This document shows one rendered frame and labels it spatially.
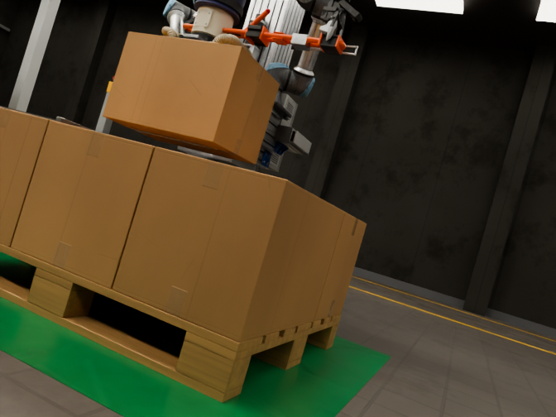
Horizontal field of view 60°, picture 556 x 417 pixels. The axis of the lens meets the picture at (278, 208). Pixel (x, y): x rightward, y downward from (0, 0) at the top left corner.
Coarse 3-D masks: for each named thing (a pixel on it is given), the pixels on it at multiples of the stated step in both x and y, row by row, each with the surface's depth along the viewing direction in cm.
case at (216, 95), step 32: (128, 32) 215; (128, 64) 212; (160, 64) 205; (192, 64) 199; (224, 64) 193; (256, 64) 204; (128, 96) 209; (160, 96) 203; (192, 96) 196; (224, 96) 190; (256, 96) 211; (160, 128) 200; (192, 128) 194; (224, 128) 194; (256, 128) 218; (256, 160) 226
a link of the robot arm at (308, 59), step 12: (324, 0) 240; (312, 12) 246; (312, 24) 248; (324, 24) 246; (312, 36) 249; (300, 60) 256; (312, 60) 254; (300, 72) 255; (312, 72) 259; (288, 84) 258; (300, 84) 258; (312, 84) 259; (300, 96) 264
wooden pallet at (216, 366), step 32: (32, 256) 140; (0, 288) 142; (32, 288) 137; (64, 288) 133; (96, 288) 129; (64, 320) 132; (96, 320) 138; (320, 320) 175; (128, 352) 123; (160, 352) 127; (192, 352) 116; (224, 352) 113; (256, 352) 124; (288, 352) 152; (192, 384) 115; (224, 384) 112
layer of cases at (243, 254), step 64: (0, 128) 151; (64, 128) 142; (0, 192) 147; (64, 192) 138; (128, 192) 130; (192, 192) 123; (256, 192) 116; (64, 256) 135; (128, 256) 127; (192, 256) 120; (256, 256) 114; (320, 256) 155; (192, 320) 118; (256, 320) 119
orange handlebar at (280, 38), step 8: (184, 24) 224; (192, 24) 222; (224, 32) 215; (232, 32) 213; (240, 32) 211; (264, 32) 206; (280, 32) 202; (272, 40) 208; (280, 40) 203; (288, 40) 202; (312, 40) 196; (344, 48) 194
